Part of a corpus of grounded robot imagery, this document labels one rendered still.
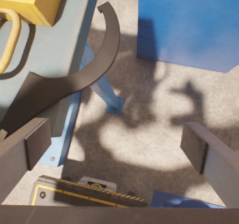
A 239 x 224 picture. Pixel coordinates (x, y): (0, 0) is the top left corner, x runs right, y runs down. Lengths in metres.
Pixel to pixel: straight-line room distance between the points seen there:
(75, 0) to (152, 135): 1.12
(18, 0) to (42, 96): 0.15
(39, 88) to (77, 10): 0.16
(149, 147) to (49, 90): 1.12
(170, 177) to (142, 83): 0.74
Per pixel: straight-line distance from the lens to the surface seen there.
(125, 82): 1.39
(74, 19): 0.35
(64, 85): 0.30
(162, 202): 1.43
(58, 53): 0.33
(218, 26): 1.04
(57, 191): 1.16
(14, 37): 0.34
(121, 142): 1.34
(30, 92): 0.32
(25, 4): 0.33
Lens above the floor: 1.34
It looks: 80 degrees down
